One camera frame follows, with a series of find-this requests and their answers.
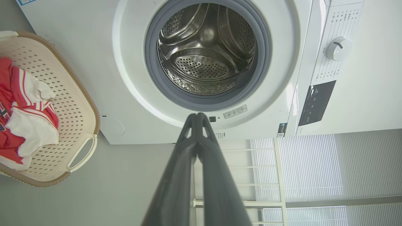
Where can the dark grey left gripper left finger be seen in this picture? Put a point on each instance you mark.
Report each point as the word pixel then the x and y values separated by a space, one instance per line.
pixel 176 182

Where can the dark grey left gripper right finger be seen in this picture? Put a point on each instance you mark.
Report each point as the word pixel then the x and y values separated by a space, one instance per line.
pixel 220 188

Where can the white front-load washing machine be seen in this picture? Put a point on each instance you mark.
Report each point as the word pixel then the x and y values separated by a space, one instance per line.
pixel 94 62

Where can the white slatted rack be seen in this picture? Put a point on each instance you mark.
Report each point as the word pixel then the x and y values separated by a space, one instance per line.
pixel 279 175

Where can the white warning sticker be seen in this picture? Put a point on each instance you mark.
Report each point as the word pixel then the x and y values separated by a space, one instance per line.
pixel 235 111

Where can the round white filter cover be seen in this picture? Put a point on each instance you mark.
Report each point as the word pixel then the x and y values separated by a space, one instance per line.
pixel 113 126

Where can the small dark energy label sticker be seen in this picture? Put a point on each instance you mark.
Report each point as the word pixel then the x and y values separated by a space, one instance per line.
pixel 282 130

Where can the white window blinds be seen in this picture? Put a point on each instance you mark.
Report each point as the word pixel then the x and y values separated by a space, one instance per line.
pixel 329 166

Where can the steel perforated washer drum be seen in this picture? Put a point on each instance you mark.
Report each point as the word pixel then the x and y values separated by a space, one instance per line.
pixel 204 59

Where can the beige perforated laundry basket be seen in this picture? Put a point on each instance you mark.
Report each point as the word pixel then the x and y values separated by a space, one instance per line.
pixel 72 106

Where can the black washer display panel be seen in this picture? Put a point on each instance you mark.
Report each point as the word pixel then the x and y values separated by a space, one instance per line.
pixel 316 103

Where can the red and white striped garment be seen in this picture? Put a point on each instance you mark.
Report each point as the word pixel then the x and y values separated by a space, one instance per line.
pixel 28 116

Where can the white round control dial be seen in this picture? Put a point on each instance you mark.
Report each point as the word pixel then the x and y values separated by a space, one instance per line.
pixel 338 49

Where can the blue edged label sticker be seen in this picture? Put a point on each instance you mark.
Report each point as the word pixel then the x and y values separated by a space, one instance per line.
pixel 26 2

